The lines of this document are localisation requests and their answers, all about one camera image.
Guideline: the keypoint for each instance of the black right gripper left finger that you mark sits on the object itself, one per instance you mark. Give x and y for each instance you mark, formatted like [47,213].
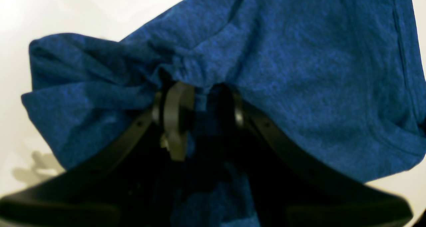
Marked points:
[106,189]

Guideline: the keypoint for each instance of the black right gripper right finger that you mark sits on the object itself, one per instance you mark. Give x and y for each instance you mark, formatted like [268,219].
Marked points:
[293,189]

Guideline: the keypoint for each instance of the blue long-sleeve T-shirt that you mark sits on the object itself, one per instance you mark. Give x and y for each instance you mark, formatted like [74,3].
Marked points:
[342,79]

